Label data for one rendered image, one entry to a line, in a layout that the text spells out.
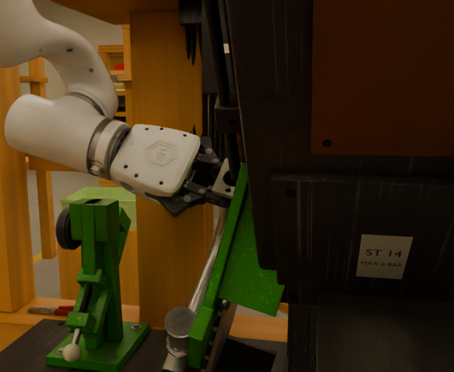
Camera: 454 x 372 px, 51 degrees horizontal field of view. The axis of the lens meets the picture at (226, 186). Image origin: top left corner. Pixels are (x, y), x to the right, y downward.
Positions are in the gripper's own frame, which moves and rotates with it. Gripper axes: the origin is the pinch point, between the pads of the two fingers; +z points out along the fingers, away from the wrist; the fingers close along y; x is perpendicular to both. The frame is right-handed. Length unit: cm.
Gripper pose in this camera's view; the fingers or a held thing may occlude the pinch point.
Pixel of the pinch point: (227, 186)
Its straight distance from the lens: 63.9
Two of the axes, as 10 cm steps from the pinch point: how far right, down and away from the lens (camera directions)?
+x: -0.4, 5.3, 8.5
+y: 3.2, -8.0, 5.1
